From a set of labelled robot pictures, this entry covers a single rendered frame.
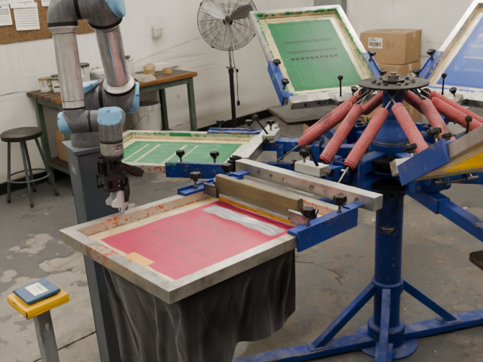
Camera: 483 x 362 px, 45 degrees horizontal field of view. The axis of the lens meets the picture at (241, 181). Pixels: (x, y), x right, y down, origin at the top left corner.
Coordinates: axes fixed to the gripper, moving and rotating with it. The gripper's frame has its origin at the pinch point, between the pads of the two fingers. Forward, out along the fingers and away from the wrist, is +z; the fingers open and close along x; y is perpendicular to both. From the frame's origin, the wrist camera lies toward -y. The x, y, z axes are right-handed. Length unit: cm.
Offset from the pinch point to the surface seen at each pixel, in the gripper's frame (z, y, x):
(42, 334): 23.1, 40.5, 17.3
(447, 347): 97, -143, 52
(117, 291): 22.3, 11.8, 11.8
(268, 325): 33, -21, 49
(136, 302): 21.1, 12.7, 24.1
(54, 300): 11.6, 37.5, 21.8
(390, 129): -13, -116, 30
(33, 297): 9.7, 42.4, 19.2
